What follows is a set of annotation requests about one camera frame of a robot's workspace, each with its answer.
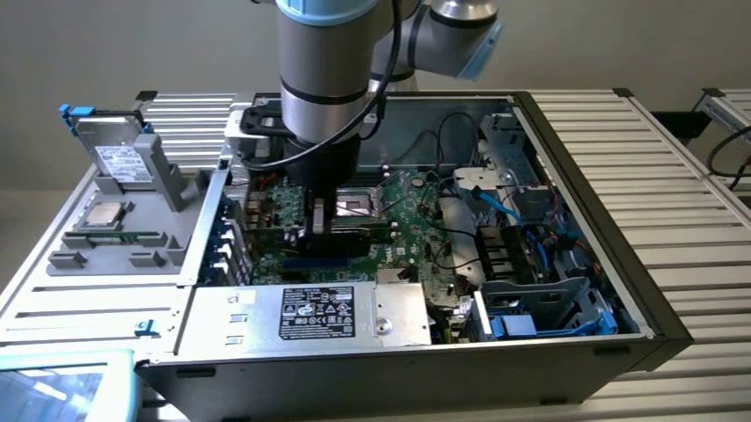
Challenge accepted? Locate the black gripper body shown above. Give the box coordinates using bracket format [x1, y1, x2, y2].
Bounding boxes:
[283, 135, 363, 198]

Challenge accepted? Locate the blue expansion slot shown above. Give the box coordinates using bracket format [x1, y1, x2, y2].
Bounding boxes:
[283, 258, 355, 271]

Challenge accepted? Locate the CPU socket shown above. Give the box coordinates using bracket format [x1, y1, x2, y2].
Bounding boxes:
[332, 183, 390, 221]

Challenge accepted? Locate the green motherboard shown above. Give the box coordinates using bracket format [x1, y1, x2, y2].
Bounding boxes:
[243, 169, 471, 287]

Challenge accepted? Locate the silver power supply with label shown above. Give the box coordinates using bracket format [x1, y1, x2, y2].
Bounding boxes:
[174, 281, 434, 355]

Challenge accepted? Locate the black fan shroud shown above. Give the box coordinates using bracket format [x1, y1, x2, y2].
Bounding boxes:
[438, 196, 530, 289]

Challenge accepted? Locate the grey parts rack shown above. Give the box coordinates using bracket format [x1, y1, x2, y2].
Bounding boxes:
[44, 134, 230, 279]

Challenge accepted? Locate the silver drive cage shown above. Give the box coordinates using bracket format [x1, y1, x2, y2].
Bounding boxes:
[475, 113, 566, 223]

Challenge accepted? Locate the green RAM stick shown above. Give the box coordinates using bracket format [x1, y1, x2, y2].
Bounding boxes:
[73, 229, 162, 245]

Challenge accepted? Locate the open black PC case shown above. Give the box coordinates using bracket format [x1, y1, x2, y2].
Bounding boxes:
[132, 90, 695, 422]

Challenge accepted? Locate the silver CPU chip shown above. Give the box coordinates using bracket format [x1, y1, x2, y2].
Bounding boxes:
[80, 202, 128, 232]

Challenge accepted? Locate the silver hard disk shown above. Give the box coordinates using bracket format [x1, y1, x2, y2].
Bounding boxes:
[72, 115, 159, 184]

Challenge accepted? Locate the blue drive tray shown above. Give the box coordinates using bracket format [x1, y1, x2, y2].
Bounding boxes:
[488, 313, 536, 340]

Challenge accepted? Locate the grey disk bay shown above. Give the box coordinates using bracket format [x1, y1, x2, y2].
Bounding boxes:
[474, 275, 620, 342]

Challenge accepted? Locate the teal teach pendant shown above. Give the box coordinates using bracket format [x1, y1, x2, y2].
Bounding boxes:
[0, 346, 146, 422]

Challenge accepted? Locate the silver slatted side table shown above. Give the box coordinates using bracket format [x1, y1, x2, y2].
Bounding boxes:
[691, 87, 751, 146]

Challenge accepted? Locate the black and white wrist camera mount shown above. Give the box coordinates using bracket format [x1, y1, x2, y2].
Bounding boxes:
[224, 101, 288, 144]

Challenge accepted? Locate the black wire in case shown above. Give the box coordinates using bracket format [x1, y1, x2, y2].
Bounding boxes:
[403, 111, 478, 169]

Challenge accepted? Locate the blue wire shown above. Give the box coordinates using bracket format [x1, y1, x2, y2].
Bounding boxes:
[467, 186, 524, 228]

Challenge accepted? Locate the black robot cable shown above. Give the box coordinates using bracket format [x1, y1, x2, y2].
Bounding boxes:
[240, 0, 407, 169]

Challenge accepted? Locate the black looped cable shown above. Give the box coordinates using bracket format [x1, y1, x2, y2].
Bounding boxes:
[706, 124, 751, 191]

